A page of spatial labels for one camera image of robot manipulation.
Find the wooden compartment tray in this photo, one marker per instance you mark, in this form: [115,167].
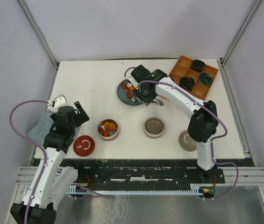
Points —
[194,76]

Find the red steel lunch bowl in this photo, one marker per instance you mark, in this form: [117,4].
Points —
[107,135]

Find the orange black rolled napkin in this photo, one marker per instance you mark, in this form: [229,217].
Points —
[187,83]

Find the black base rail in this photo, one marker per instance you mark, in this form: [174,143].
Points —
[106,173]

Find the aluminium frame post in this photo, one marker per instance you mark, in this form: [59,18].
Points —
[251,12]
[37,31]

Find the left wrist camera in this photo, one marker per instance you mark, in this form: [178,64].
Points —
[56,103]

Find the dark rolled napkin top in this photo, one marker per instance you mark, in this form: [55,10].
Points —
[197,65]

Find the green rolled napkin right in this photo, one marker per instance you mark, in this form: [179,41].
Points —
[205,79]

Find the beige lunch box lid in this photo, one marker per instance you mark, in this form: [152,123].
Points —
[186,142]

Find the right aluminium frame post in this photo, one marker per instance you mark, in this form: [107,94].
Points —
[251,12]

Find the white cable duct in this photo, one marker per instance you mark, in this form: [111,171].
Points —
[147,188]

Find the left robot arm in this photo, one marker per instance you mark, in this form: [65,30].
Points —
[40,203]

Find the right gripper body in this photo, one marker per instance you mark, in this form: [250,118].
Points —
[143,94]

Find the red pepper piece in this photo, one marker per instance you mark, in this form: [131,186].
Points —
[129,95]

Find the metal tongs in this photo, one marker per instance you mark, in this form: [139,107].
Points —
[151,98]

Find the beige lunch box bowl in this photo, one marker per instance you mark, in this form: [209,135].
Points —
[154,127]

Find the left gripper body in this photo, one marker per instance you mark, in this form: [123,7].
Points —
[73,129]

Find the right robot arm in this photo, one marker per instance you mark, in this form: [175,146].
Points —
[202,126]

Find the red lunch box lid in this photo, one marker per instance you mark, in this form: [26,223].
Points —
[84,146]

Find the fried chicken piece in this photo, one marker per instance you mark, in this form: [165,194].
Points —
[109,126]

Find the light blue cloth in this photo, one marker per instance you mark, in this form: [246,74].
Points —
[37,130]

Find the blue ceramic food plate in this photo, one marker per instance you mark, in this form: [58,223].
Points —
[123,95]

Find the left aluminium frame post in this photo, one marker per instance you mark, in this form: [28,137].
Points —
[37,31]

